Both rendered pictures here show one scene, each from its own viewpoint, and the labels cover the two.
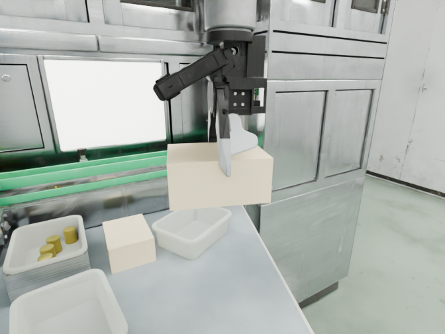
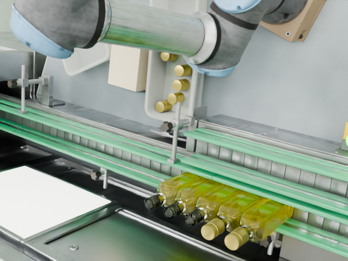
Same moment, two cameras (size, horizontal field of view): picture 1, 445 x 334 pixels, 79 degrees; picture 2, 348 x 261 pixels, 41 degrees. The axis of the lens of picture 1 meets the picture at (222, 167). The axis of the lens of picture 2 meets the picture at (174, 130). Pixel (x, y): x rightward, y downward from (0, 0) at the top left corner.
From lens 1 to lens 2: 1.24 m
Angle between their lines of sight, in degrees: 43
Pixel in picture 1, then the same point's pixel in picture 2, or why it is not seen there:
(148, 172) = (72, 125)
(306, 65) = not seen: outside the picture
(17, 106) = (96, 233)
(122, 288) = not seen: hidden behind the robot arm
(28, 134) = (118, 220)
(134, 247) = not seen: hidden behind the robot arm
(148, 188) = (86, 117)
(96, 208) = (134, 127)
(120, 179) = (95, 130)
